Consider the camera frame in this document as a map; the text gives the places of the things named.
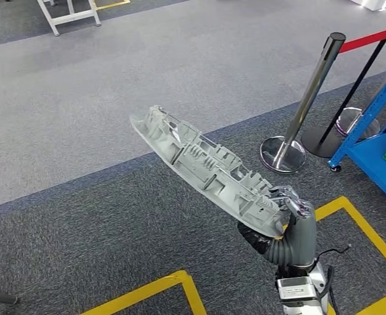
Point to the blue metal shelf rack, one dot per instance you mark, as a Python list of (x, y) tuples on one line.
[(376, 165)]

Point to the white lit display block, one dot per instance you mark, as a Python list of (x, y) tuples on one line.
[(376, 3)]

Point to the black stanchion post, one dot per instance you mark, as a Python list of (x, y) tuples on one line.
[(320, 143)]

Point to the yellow tape square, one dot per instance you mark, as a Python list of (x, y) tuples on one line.
[(114, 4), (179, 278)]

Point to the red barrier belt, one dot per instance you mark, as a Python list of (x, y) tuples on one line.
[(370, 38)]

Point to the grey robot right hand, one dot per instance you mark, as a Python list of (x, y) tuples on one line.
[(302, 235)]

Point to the white frame table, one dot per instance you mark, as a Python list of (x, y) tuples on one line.
[(71, 17)]

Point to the silver plastic wheel cover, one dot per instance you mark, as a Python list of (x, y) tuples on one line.
[(179, 163)]

